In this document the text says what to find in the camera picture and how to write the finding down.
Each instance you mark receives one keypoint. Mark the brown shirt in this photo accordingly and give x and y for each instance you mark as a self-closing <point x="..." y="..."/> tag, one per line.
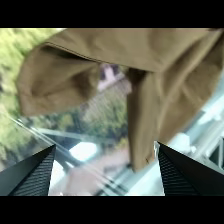
<point x="156" y="86"/>

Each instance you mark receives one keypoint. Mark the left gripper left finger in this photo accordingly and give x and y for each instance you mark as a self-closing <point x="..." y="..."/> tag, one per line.
<point x="31" y="175"/>

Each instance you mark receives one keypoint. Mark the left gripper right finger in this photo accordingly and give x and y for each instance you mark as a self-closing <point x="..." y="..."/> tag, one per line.
<point x="188" y="175"/>

